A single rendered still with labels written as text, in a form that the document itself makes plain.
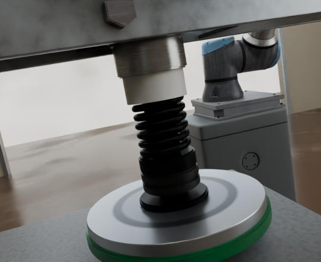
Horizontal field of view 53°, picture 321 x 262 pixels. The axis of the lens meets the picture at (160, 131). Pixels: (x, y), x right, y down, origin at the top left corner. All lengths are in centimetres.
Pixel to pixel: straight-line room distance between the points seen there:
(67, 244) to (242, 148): 102
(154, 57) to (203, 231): 17
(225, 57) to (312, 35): 522
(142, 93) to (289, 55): 602
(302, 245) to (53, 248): 31
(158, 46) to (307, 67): 622
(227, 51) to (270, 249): 116
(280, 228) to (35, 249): 32
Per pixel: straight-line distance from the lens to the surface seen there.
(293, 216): 46
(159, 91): 34
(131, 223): 36
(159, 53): 34
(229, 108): 138
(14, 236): 57
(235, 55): 148
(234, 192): 39
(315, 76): 662
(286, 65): 629
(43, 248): 50
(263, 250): 39
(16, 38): 28
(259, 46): 149
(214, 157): 134
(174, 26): 32
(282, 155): 149
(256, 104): 144
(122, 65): 35
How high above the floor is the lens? 107
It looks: 9 degrees down
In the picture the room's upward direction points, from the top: 10 degrees counter-clockwise
